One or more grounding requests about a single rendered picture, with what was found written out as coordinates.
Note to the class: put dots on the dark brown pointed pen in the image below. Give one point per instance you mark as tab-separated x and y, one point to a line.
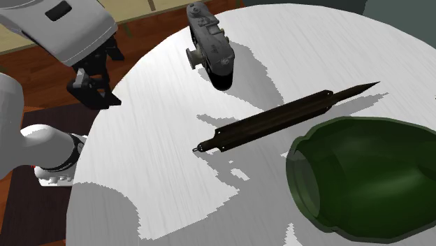
272	121

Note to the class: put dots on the grey vintage camera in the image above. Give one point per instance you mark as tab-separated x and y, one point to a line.
214	51

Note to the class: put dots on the dark green vase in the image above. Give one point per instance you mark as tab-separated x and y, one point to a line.
371	180

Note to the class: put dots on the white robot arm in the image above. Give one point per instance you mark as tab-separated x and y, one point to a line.
80	32

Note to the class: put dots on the round white table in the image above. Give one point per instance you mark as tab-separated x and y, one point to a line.
153	153

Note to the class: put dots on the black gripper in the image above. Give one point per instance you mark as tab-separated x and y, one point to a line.
93	63

